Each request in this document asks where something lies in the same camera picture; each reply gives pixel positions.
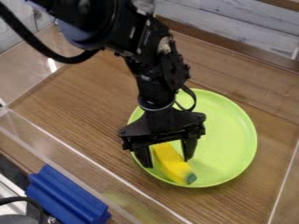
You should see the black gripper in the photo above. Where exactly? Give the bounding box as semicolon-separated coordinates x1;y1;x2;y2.
117;108;205;168

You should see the yellow toy banana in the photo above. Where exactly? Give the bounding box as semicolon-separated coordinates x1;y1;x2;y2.
152;143;197;185

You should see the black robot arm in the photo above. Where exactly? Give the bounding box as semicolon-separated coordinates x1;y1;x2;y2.
25;0;205;168

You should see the green round plate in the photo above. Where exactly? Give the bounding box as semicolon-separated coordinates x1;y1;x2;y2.
125;87;257;188

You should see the blue plastic clamp block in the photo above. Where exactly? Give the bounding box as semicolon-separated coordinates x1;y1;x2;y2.
25;165;110;224

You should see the clear acrylic enclosure wall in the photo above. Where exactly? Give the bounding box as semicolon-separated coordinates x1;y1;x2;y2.
0;99;192;224

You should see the black cable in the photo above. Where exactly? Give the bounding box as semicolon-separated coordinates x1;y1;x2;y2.
0;197;40;224

